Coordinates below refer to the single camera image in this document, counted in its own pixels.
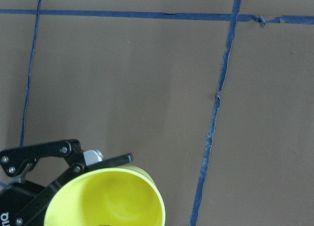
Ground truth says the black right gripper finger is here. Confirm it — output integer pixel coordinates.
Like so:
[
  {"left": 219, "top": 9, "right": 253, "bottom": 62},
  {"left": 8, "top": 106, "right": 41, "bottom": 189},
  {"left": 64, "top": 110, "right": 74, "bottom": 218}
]
[{"left": 0, "top": 139, "right": 133, "bottom": 226}]

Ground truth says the yellow plastic cup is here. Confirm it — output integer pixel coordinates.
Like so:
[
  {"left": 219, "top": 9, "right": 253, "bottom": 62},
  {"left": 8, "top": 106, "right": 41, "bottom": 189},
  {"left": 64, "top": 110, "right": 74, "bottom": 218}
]
[{"left": 44, "top": 166, "right": 166, "bottom": 226}]

